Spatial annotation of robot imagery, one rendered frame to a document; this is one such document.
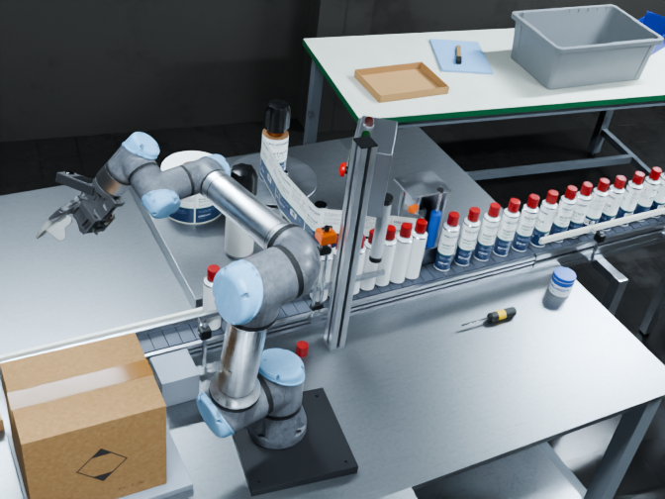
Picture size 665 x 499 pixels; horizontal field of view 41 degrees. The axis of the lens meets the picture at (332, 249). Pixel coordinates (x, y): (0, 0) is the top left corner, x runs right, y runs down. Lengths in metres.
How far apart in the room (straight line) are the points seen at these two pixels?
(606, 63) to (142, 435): 2.95
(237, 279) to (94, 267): 1.10
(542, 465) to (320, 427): 1.13
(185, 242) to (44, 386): 0.90
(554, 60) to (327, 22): 1.29
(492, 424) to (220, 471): 0.73
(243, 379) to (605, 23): 3.18
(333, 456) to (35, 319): 0.93
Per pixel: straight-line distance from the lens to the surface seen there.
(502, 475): 3.12
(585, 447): 3.62
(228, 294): 1.72
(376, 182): 2.16
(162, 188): 1.98
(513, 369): 2.57
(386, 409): 2.37
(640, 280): 4.53
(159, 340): 2.42
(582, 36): 4.60
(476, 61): 4.24
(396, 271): 2.64
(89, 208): 2.12
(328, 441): 2.24
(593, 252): 3.06
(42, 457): 1.95
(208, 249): 2.72
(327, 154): 3.21
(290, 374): 2.07
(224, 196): 1.96
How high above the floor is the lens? 2.57
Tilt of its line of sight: 38 degrees down
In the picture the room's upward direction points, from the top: 8 degrees clockwise
